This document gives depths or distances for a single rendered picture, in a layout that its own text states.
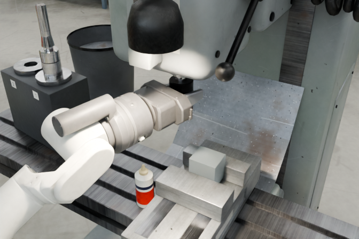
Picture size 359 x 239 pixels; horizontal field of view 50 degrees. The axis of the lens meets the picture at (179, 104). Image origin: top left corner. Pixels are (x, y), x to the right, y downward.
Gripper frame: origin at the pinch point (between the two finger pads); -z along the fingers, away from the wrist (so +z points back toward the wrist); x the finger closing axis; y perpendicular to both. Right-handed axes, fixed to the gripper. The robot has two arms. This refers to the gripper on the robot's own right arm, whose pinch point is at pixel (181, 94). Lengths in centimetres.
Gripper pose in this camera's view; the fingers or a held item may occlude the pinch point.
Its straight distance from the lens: 75.4
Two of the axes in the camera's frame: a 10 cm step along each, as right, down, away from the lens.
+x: -7.0, -3.7, 6.2
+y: 0.1, 8.5, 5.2
